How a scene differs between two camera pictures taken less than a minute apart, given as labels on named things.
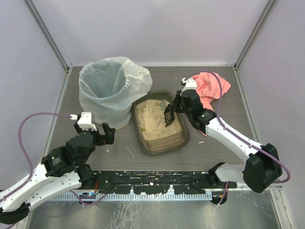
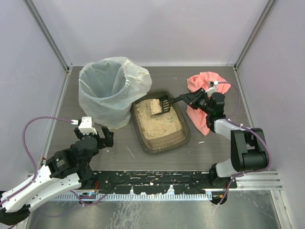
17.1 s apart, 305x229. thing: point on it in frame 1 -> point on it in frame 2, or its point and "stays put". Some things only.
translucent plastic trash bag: [107, 87] stays put
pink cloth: [208, 88] stays put
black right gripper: [178, 102] -> [195, 100]
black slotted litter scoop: [169, 114] -> [165, 103]
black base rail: [154, 182] stays put
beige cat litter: [152, 119] stays put
